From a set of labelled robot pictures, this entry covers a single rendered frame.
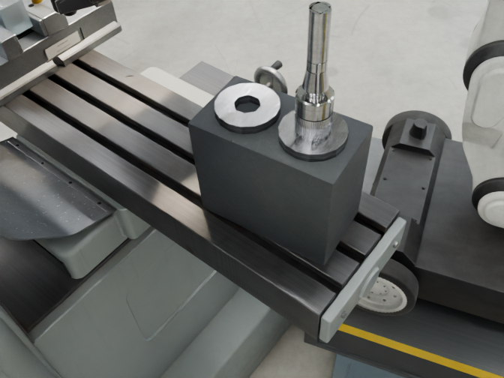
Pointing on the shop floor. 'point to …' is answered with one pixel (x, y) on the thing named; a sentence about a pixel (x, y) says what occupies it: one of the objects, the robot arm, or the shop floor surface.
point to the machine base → (232, 341)
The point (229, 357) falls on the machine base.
